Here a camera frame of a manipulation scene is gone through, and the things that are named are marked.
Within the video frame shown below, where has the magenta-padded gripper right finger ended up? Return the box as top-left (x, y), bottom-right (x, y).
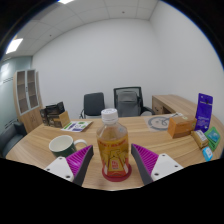
top-left (130, 143), bottom-right (184, 186)

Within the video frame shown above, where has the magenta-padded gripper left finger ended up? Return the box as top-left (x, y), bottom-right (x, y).
top-left (44, 144), bottom-right (95, 187)

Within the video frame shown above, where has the yellow drink bottle white cap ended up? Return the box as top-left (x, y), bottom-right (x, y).
top-left (96, 108), bottom-right (130, 178)

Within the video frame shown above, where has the green and white mug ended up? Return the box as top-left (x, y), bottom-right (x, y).
top-left (48, 134), bottom-right (88, 159)

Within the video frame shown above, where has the white and green leaflet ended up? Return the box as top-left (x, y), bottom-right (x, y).
top-left (60, 120), bottom-right (94, 133)

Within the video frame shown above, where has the flat round red coaster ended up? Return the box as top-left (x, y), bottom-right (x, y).
top-left (101, 162), bottom-right (133, 183)

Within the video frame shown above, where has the round grey disc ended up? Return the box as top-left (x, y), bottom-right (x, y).
top-left (143, 114), bottom-right (178, 132)

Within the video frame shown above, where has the wooden tissue box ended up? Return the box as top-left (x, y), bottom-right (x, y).
top-left (167, 115), bottom-right (198, 139)

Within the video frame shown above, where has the small tan packet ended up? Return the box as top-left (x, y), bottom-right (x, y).
top-left (190, 129), bottom-right (210, 150)

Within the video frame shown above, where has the black office chair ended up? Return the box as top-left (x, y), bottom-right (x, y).
top-left (79, 92), bottom-right (106, 120)

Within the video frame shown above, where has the small blue packet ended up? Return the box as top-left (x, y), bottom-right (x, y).
top-left (201, 146), bottom-right (214, 162)

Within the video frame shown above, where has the grey mesh office chair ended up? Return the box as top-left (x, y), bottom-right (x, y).
top-left (113, 86), bottom-right (155, 118)

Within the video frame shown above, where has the wooden side desk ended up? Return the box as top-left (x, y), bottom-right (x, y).
top-left (151, 94), bottom-right (201, 116)

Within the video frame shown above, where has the green pouch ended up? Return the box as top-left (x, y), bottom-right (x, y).
top-left (203, 126), bottom-right (222, 153)

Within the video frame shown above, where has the dark sofa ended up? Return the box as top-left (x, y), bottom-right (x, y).
top-left (0, 121), bottom-right (28, 158)

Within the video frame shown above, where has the purple standing package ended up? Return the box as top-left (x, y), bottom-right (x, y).
top-left (194, 92), bottom-right (214, 133)

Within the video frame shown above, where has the wooden shelf cabinet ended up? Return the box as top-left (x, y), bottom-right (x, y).
top-left (13, 68), bottom-right (44, 134)

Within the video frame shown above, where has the small rectangular ceiling light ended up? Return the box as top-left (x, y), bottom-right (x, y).
top-left (5, 37), bottom-right (24, 55)

